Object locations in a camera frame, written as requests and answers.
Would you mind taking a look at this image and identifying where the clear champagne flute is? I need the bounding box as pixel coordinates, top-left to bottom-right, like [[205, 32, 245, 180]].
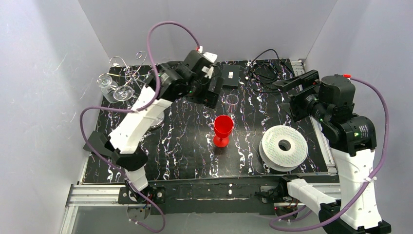
[[225, 94, 239, 116]]

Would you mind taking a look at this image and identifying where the red wine glass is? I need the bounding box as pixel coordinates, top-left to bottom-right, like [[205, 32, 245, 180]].
[[213, 115, 234, 148]]

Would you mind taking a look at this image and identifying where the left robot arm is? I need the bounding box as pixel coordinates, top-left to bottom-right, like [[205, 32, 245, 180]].
[[85, 48, 224, 192]]

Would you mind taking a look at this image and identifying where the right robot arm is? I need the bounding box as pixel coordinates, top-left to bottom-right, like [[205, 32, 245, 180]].
[[273, 70, 392, 234]]

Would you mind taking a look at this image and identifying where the chrome wine glass rack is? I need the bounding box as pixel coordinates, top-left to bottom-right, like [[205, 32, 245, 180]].
[[109, 51, 147, 109]]

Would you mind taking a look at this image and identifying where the clear wine glass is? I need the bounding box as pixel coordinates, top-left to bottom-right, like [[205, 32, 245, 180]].
[[96, 74, 118, 103], [113, 85, 134, 101]]

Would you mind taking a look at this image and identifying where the black box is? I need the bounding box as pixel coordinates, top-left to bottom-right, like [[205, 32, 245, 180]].
[[221, 64, 240, 89]]

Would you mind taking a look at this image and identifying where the white filament spool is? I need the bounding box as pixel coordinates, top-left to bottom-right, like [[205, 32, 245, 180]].
[[259, 125, 308, 172]]

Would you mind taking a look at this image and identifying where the black cable bundle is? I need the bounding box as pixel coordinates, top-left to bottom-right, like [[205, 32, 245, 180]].
[[245, 49, 293, 95]]

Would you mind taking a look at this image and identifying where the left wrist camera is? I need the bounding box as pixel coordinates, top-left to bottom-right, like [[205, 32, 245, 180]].
[[197, 46, 218, 79]]

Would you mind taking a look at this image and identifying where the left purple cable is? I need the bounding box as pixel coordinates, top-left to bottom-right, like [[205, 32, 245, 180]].
[[79, 20, 202, 233]]

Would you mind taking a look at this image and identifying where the purple cable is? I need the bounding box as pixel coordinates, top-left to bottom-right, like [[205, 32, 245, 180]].
[[79, 20, 202, 233], [269, 76, 391, 232]]

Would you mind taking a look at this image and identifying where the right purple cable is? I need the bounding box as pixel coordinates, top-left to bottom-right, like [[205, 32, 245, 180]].
[[269, 76, 391, 232]]

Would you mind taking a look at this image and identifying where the aluminium frame rail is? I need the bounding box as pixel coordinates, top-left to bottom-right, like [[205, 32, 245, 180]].
[[60, 184, 124, 234]]

